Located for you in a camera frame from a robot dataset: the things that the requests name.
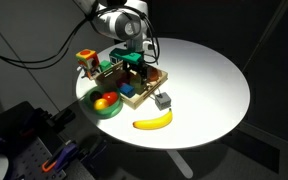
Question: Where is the black perforated breadboard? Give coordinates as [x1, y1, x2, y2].
[3, 133, 68, 180]

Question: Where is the white table leg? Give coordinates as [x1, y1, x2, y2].
[165, 149, 194, 180]

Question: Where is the small white wrist box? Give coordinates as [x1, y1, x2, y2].
[143, 40, 152, 52]

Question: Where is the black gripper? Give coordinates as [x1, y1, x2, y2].
[123, 59, 150, 83]

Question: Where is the lime green cube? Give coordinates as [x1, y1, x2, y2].
[129, 74, 146, 95]

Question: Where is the dark green cube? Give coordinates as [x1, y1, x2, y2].
[99, 59, 113, 72]

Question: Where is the green bowl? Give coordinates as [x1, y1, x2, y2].
[84, 85, 123, 119]

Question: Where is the blue white picture cube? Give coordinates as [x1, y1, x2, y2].
[109, 54, 124, 65]

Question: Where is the red tomato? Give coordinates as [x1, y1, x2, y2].
[102, 90, 119, 104]

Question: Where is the yellow peach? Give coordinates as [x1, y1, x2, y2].
[93, 98, 110, 111]

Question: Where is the magenta cube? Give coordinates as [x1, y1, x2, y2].
[116, 77, 129, 89]

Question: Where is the yellow banana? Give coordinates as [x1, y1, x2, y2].
[132, 107, 174, 131]

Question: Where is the grey cube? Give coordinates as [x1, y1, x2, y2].
[154, 92, 172, 111]

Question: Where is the purple orange clamp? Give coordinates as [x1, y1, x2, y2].
[19, 109, 48, 138]
[41, 141, 80, 173]

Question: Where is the multicoloured picture cube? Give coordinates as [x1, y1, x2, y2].
[75, 48, 101, 80]

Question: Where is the dark purple plum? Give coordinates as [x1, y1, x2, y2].
[89, 91, 103, 103]

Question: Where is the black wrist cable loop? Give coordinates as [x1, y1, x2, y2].
[139, 11, 160, 65]

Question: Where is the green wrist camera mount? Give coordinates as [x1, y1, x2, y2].
[109, 47, 144, 65]

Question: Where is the long black cable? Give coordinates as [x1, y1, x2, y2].
[0, 13, 100, 70]

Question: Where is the wooden tray box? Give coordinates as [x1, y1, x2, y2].
[95, 59, 169, 110]

